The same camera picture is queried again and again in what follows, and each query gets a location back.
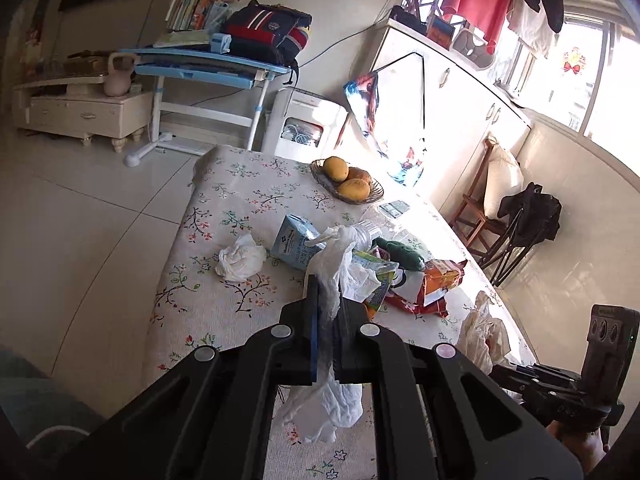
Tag black folding chair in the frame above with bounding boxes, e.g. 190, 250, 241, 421
475, 182, 563, 286

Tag dark red blue backpack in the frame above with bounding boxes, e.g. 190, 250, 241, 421
222, 1, 313, 66

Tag translucent plastic bag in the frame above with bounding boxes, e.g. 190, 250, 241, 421
457, 290, 511, 376

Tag black cable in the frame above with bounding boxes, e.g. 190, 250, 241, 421
295, 22, 391, 68

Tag green knit toy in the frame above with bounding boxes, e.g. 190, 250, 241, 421
375, 236, 428, 272

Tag brown tray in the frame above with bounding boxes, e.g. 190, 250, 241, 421
62, 50, 108, 77

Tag white TV cabinet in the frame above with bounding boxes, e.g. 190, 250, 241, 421
12, 72, 153, 153

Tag white cabinet row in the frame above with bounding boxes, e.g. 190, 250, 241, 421
367, 17, 533, 221

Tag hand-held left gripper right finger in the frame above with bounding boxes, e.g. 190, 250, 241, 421
332, 280, 583, 480

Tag white red printed wrapper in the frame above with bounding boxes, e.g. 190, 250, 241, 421
385, 270, 451, 317

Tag wooden chair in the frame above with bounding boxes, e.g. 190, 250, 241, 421
450, 135, 511, 261

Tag white hanging garment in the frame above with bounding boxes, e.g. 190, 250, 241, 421
505, 0, 556, 58

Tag blue study desk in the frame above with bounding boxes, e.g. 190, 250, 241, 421
119, 47, 296, 168

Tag white plastic bag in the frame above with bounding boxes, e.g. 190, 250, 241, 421
272, 225, 383, 446

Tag wicker fruit basket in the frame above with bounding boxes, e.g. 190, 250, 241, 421
310, 159, 386, 205

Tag white tissue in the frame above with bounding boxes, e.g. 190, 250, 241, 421
215, 232, 268, 282

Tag blue milk carton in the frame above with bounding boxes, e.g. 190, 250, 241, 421
270, 214, 328, 270

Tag colourful printed cloth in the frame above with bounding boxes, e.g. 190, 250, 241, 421
342, 50, 427, 188

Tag floral tablecloth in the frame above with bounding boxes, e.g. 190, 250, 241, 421
142, 145, 538, 480

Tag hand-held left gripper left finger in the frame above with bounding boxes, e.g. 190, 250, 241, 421
55, 274, 323, 480

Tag orange snack bag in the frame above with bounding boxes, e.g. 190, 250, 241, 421
420, 259, 466, 306

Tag red yellow window decoration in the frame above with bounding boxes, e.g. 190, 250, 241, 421
560, 45, 588, 77

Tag white floor appliance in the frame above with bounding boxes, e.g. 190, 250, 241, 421
262, 86, 349, 158

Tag green yellow drink carton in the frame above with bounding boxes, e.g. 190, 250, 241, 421
350, 250, 401, 311

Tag orange box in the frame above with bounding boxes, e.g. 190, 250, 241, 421
427, 15, 456, 43

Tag pale green booklet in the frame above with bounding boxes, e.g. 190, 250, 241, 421
152, 29, 213, 50

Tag red hanging garment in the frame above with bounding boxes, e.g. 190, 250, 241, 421
440, 0, 516, 56

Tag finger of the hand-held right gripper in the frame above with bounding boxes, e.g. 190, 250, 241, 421
492, 364, 551, 401

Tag pink kettlebell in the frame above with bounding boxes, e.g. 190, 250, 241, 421
102, 52, 137, 97

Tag person's right hand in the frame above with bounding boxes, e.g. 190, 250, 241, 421
545, 420, 608, 471

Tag black bag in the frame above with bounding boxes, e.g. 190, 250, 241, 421
389, 5, 431, 36

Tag white pillow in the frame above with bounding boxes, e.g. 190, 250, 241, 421
482, 145, 525, 220

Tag clear plastic bottle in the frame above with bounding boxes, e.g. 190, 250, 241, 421
350, 199, 431, 256

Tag wall poster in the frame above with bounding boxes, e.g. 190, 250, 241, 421
17, 0, 56, 68

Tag grey white tray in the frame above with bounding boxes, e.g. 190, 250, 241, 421
450, 30, 496, 68

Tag row of books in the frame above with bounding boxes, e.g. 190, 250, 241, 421
165, 0, 231, 33

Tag yellow mango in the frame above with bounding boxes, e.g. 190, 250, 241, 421
337, 178, 372, 201
322, 156, 349, 182

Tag pale blue rounded object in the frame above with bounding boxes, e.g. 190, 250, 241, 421
0, 347, 108, 461

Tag white cord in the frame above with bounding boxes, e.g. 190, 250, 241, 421
25, 422, 93, 453

